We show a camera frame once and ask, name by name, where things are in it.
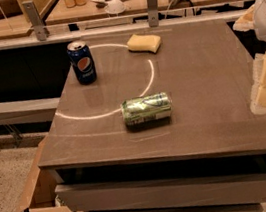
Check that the green soda can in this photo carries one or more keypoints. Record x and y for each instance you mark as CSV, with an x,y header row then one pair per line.
x,y
140,110

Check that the blue Pepsi can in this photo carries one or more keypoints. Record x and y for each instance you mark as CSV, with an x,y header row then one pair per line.
x,y
82,62

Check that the yellow sponge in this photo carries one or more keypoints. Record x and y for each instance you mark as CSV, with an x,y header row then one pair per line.
x,y
148,43

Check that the grey drawer cabinet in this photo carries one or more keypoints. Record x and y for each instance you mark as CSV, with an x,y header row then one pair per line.
x,y
208,156

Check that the white bowl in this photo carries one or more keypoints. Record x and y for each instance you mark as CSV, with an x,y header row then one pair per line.
x,y
115,7

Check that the metal bracket right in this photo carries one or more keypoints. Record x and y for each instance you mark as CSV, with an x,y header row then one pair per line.
x,y
152,8

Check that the metal bracket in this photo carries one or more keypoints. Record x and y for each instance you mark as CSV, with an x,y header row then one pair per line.
x,y
38,25
152,8

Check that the metal bracket middle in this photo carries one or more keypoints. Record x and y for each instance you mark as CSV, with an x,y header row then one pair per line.
x,y
38,25

